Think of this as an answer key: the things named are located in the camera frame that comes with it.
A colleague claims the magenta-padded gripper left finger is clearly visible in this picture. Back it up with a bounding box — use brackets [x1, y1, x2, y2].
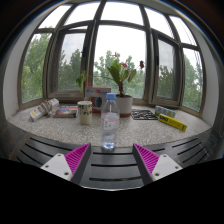
[40, 142, 93, 186]

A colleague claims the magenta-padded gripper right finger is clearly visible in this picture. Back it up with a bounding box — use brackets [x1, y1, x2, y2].
[132, 143, 184, 186]

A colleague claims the clear plastic water bottle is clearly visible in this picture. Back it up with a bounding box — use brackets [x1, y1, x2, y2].
[100, 92, 121, 152]

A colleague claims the yellow rectangular box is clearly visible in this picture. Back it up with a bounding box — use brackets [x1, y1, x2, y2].
[157, 113, 188, 132]

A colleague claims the light blue patterned box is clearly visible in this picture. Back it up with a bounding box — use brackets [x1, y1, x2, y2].
[154, 105, 177, 119]

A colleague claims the black lattice trivet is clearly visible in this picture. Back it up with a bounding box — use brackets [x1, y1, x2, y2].
[130, 109, 159, 121]

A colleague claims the cream paper cup black lettering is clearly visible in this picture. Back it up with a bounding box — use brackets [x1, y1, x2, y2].
[77, 100, 93, 126]

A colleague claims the potted plant in white pot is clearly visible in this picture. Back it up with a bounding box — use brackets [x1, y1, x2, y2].
[75, 52, 146, 118]

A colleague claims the filament spool cardboard box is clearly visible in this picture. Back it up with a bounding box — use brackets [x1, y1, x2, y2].
[84, 86, 112, 114]

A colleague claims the white box with coiled cable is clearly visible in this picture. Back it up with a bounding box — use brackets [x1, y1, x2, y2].
[29, 97, 60, 122]

